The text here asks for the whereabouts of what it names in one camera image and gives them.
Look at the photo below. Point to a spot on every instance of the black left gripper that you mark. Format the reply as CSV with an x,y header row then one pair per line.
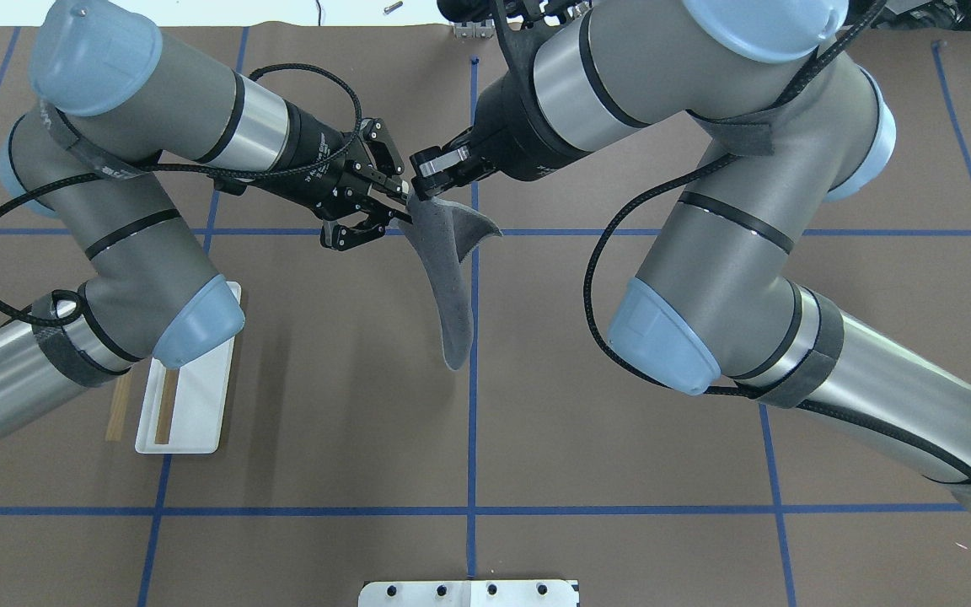
x,y
314,158

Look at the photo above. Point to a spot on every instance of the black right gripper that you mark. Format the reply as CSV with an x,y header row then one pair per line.
x,y
512,142

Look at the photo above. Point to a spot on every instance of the grey blue towel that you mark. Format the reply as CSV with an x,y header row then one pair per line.
x,y
444,234

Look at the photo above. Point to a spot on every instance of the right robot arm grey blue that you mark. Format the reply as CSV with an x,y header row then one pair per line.
x,y
685,286

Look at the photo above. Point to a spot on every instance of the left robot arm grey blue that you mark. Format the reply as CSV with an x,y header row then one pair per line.
x,y
118,101

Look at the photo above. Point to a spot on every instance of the white towel rack base tray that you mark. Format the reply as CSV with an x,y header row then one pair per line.
x,y
199,408

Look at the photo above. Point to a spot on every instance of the wooden rack rod inner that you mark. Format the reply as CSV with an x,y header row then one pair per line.
x,y
165,412

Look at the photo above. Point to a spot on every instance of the wooden rack rod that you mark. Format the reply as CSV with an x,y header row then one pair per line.
x,y
120,401
165,412

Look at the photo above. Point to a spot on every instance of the wooden rack rod outer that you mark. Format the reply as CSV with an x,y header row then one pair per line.
x,y
120,401

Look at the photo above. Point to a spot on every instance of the aluminium corner bracket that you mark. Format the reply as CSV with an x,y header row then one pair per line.
x,y
485,29

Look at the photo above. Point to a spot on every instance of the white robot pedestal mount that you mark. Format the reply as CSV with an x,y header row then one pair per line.
x,y
503,592

